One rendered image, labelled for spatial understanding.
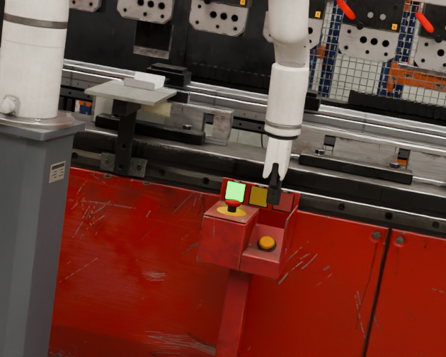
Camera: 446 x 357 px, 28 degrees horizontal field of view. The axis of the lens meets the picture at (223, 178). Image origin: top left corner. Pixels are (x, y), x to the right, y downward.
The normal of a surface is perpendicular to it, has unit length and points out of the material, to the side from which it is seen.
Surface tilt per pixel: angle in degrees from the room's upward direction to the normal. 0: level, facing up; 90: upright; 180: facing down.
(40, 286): 90
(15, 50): 90
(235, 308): 90
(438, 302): 90
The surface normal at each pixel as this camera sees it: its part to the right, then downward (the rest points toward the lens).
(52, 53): 0.77, 0.26
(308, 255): -0.16, 0.20
